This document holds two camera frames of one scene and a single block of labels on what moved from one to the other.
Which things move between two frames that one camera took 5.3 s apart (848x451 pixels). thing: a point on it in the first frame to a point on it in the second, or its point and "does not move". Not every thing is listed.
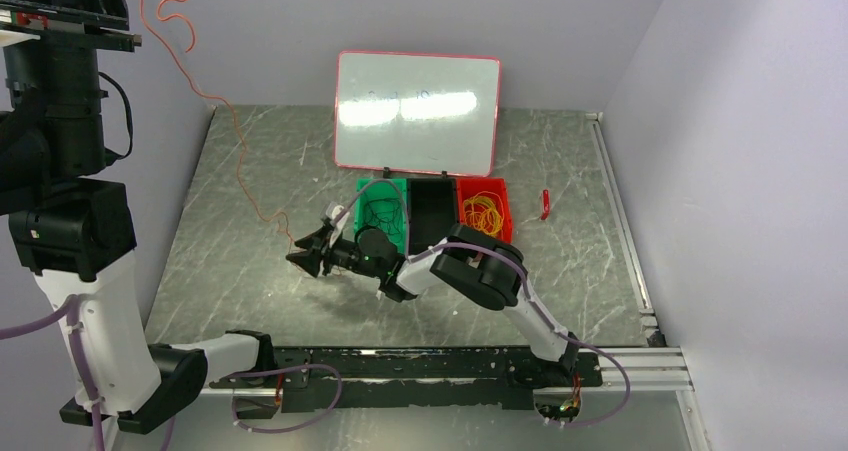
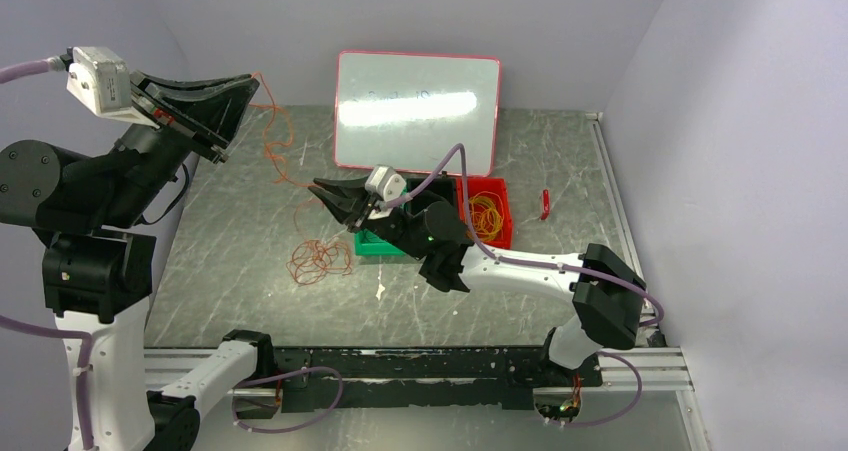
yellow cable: x=484 y=211 does not move
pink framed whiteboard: x=416 y=112 does not move
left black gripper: x=80 y=4 to x=200 y=110
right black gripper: x=317 y=249 to x=350 y=215
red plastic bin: x=483 y=204 does not move
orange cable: x=162 y=17 to x=310 y=261
